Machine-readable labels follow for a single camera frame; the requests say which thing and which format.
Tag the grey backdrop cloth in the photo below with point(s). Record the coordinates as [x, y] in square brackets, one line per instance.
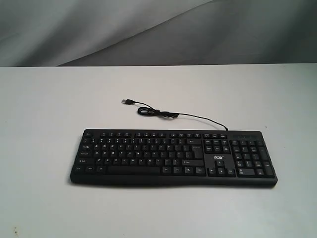
[156, 32]

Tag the black acer keyboard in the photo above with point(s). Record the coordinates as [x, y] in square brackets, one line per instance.
[173, 157]

